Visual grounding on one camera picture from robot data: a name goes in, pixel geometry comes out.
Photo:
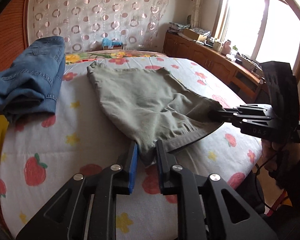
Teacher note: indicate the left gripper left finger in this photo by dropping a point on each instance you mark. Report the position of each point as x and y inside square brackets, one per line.
[125, 178]

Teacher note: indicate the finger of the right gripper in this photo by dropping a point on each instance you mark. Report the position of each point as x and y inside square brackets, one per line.
[221, 113]

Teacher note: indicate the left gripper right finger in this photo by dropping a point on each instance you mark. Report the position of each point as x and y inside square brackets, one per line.
[166, 174]

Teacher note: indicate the grey-green pants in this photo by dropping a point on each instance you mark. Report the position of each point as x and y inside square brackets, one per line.
[148, 105]

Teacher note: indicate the person's right hand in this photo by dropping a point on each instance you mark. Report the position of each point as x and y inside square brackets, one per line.
[280, 157]

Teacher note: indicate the wooden sideboard cabinet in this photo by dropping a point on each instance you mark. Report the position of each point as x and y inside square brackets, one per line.
[244, 83]

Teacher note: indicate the cardboard box on sideboard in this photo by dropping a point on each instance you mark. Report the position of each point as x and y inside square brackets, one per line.
[194, 35]

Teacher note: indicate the folded blue jeans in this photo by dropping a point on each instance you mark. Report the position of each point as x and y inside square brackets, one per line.
[33, 82]

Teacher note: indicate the blue item on box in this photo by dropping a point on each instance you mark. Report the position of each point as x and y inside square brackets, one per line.
[108, 44]

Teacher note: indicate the circle pattern sheer curtain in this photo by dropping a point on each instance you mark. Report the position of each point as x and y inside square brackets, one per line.
[84, 24]

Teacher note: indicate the red-brown wooden wardrobe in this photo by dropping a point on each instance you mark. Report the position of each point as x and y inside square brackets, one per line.
[13, 31]

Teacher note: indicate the window with wooden frame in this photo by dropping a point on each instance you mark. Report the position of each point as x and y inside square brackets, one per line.
[261, 30]

